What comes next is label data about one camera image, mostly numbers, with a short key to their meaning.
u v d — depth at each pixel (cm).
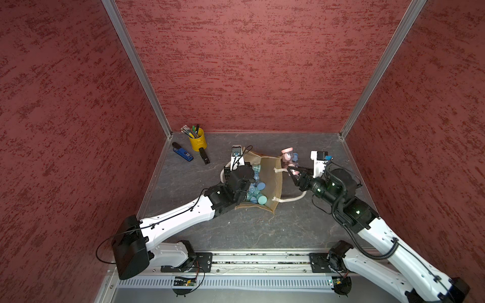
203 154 107
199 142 107
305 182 59
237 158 59
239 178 52
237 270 73
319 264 74
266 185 89
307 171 61
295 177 64
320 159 59
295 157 70
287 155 69
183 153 107
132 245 39
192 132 103
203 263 73
